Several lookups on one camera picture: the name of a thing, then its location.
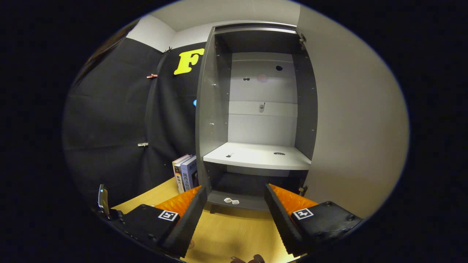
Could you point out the metal door hinge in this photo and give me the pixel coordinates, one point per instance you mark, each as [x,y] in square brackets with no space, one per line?
[302,41]
[302,190]

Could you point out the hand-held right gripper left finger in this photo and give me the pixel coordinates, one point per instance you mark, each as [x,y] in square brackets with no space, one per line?
[188,226]

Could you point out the white cabinet shelf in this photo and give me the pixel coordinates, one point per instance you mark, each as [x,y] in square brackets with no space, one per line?
[256,155]

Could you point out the dark grey cabinet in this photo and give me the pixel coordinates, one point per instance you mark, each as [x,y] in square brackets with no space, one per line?
[215,109]

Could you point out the white book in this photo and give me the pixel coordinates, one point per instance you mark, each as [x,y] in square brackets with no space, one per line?
[176,161]

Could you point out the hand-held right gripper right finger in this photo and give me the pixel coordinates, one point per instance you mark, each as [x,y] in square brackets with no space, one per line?
[283,223]

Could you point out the black backdrop cloth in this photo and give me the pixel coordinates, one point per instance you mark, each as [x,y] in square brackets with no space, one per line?
[109,120]

